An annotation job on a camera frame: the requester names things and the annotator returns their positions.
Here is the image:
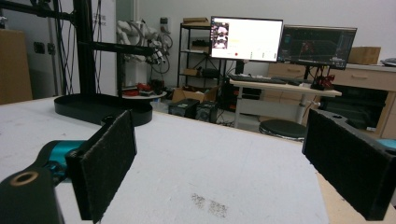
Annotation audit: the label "black oval stand base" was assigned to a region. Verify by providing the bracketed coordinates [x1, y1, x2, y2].
[53, 92, 154, 127]

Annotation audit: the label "black keyboard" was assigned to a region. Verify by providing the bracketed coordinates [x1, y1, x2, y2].
[228, 74, 288, 86]

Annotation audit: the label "red tools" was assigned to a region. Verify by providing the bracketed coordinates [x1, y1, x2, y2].
[122, 81, 156, 97]

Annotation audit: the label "round white side table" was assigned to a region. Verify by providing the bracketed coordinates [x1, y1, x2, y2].
[121, 90, 168, 101]

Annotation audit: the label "white standing desk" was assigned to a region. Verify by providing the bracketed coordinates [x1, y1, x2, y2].
[229, 77, 343, 129]

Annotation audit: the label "monitor with dark screen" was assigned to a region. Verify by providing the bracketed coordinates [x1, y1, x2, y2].
[276, 24, 359, 71]

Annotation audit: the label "hanging black cables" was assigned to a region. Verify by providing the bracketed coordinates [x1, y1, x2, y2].
[53, 0, 77, 95]

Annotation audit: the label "brown wooden board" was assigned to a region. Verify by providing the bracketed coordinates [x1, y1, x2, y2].
[0, 29, 34, 105]

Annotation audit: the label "monitor with white screen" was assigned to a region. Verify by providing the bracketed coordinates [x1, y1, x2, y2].
[209, 15, 285, 63]

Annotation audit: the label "open cardboard box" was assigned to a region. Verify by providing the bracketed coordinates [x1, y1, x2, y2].
[171, 86, 219, 105]

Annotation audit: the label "light wooden cabinet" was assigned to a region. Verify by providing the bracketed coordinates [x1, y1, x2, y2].
[266, 62, 396, 140]

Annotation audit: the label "brown cardboard box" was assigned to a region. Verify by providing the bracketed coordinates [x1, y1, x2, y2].
[346, 46, 382, 66]

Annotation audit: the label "black metal stand frame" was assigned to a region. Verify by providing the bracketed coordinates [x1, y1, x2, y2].
[0, 0, 157, 98]

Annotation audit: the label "black box with green label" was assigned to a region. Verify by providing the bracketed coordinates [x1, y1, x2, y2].
[167, 98, 201, 119]

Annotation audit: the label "round black stool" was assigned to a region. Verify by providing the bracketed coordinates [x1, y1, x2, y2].
[258, 119, 308, 142]

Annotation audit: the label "red and black device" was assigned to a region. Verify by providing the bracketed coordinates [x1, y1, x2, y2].
[310, 74, 336, 91]

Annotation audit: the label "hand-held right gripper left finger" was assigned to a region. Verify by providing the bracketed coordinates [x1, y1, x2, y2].
[64, 109, 138, 224]

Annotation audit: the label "black metal shelf rack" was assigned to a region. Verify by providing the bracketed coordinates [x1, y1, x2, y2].
[177, 22, 229, 90]

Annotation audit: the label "flat cardboard box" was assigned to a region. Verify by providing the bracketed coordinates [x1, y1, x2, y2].
[181, 17, 211, 28]

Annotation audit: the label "black computer case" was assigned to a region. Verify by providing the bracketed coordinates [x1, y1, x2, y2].
[195, 100, 219, 124]

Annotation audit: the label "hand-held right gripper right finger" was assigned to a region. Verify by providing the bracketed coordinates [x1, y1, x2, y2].
[301, 108, 396, 222]

